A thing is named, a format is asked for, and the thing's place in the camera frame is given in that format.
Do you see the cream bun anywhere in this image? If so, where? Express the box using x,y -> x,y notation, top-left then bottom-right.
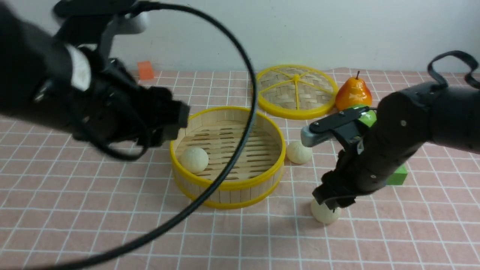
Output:
286,141 -> 313,164
310,199 -> 342,225
179,147 -> 209,173

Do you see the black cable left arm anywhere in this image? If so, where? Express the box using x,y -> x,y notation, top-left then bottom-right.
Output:
7,1 -> 258,270

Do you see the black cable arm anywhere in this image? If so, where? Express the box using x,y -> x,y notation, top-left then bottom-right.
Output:
427,51 -> 480,90
7,1 -> 258,270

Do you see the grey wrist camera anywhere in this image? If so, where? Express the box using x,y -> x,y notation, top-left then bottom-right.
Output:
300,106 -> 372,149
52,0 -> 150,60

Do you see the orange foam cube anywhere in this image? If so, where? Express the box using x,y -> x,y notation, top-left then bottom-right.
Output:
137,61 -> 155,81

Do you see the bamboo steamer tray yellow rim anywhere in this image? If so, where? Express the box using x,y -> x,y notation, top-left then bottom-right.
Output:
169,106 -> 286,209

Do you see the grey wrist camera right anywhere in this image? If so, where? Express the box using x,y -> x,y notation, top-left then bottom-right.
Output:
300,106 -> 372,149

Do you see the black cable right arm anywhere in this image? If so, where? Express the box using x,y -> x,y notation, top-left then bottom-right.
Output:
427,51 -> 480,90

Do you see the green foam cube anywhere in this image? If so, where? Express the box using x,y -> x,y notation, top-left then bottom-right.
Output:
386,164 -> 408,186

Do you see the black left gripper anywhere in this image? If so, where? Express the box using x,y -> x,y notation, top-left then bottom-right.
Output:
81,58 -> 191,147

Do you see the woven steamer lid yellow rim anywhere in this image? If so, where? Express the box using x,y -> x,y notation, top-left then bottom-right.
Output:
256,65 -> 338,120

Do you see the orange yellow toy pear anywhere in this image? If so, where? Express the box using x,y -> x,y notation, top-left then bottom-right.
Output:
335,70 -> 373,111

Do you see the pink checked tablecloth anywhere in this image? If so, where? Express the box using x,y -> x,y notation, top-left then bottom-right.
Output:
0,68 -> 480,270

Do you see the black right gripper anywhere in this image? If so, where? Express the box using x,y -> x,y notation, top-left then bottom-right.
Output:
312,148 -> 386,210

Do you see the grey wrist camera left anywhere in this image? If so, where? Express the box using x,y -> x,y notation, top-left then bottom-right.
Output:
52,0 -> 150,60

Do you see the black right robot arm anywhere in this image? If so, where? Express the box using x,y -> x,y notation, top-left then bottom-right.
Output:
302,82 -> 480,210

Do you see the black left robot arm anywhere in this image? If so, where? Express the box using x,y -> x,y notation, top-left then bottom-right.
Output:
1,0 -> 190,151

